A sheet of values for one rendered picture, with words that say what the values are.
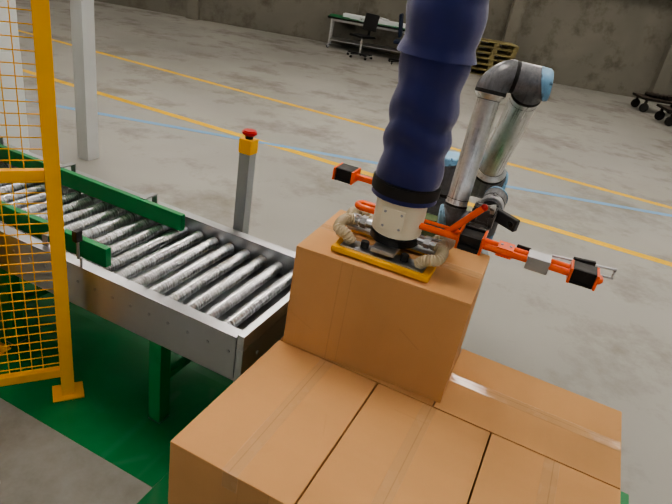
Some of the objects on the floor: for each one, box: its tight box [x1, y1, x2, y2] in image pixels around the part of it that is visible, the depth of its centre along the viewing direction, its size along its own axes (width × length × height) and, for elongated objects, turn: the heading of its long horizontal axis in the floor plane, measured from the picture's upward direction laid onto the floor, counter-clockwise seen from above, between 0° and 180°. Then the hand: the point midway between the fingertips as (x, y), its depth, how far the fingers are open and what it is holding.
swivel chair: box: [347, 13, 380, 60], centre depth 1251 cm, size 60×59×93 cm
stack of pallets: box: [470, 38, 519, 75], centre depth 1350 cm, size 108×74×76 cm
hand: (486, 229), depth 193 cm, fingers open, 14 cm apart
